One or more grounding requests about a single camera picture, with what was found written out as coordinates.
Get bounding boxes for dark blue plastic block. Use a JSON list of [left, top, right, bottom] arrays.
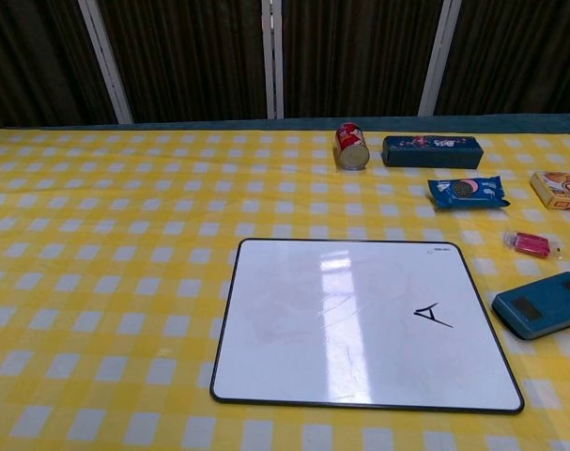
[[490, 271, 570, 342]]

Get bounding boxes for white rectangular board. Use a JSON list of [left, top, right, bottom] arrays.
[[208, 238, 525, 415]]

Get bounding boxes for red drink can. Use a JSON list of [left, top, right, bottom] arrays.
[[332, 122, 371, 170]]

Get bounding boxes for dark blue long box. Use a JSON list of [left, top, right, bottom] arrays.
[[380, 134, 485, 170]]

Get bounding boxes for yellow checked tablecloth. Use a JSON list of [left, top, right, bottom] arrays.
[[0, 124, 570, 451]]

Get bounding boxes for blue cookie packet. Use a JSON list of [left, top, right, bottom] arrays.
[[426, 176, 512, 211]]

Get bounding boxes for pink candy wrapper pack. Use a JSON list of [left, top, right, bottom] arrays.
[[502, 230, 562, 259]]

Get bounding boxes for yellow food box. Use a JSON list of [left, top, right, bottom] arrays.
[[529, 170, 570, 212]]

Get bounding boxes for white partition frame post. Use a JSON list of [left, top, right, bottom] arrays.
[[259, 0, 285, 120], [416, 0, 463, 117], [76, 0, 134, 126]]

